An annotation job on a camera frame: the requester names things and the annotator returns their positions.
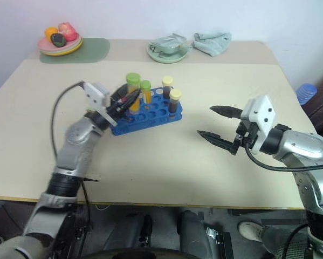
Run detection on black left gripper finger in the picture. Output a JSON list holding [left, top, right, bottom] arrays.
[[123, 88, 142, 110], [111, 84, 130, 101]]

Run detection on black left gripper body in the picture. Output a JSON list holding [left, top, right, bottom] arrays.
[[106, 94, 130, 120]]

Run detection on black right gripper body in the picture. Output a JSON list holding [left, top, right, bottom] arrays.
[[230, 119, 259, 156]]

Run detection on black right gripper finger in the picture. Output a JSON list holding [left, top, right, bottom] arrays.
[[209, 105, 244, 120], [196, 130, 236, 153]]

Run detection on large green-capped yellow tube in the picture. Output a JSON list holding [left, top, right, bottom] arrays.
[[125, 72, 142, 117]]

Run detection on blue test tube rack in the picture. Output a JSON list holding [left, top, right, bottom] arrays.
[[111, 86, 184, 137]]

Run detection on small green-capped yellow tube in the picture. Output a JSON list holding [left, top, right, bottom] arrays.
[[139, 80, 153, 105]]

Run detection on yellow-capped dark red tube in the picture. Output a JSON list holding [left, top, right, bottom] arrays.
[[169, 89, 183, 114], [161, 76, 175, 100]]

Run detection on green placemat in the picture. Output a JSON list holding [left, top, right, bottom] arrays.
[[39, 37, 111, 65]]

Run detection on pale green plate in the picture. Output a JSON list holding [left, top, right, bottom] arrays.
[[146, 40, 192, 64]]

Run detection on yellow plate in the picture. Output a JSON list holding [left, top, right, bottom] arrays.
[[38, 37, 84, 55]]

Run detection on green plate under stack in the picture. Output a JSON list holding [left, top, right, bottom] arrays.
[[39, 40, 84, 57]]

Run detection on clear plastic bag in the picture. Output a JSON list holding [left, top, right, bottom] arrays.
[[148, 33, 192, 55]]

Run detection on pale green cloth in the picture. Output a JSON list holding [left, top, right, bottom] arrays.
[[191, 31, 233, 57]]

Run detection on blue stacked stools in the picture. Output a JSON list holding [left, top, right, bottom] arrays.
[[295, 83, 317, 106]]

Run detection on red toy apple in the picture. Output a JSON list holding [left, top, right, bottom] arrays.
[[57, 22, 78, 42]]

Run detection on dark toy avocado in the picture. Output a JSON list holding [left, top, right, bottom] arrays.
[[50, 32, 68, 48]]

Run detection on pink plate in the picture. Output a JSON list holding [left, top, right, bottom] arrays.
[[37, 34, 83, 52]]

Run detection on orange toy fruit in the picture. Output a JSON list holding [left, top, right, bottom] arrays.
[[44, 26, 58, 40]]

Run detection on white shoe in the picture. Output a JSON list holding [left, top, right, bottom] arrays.
[[237, 221, 267, 242]]

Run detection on grey trouser leg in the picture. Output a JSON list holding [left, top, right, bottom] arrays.
[[260, 226, 311, 259]]

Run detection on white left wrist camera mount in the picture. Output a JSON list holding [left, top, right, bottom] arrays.
[[83, 81, 119, 128]]

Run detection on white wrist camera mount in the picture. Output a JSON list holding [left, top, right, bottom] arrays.
[[83, 81, 119, 128], [240, 94, 278, 155]]

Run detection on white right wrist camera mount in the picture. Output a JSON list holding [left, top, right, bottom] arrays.
[[240, 94, 278, 155]]

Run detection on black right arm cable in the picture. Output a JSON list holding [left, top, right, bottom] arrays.
[[243, 144, 323, 172]]

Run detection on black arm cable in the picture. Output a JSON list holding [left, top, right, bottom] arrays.
[[51, 80, 87, 160], [243, 144, 323, 172]]

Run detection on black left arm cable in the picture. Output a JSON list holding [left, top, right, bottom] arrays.
[[51, 80, 87, 160]]

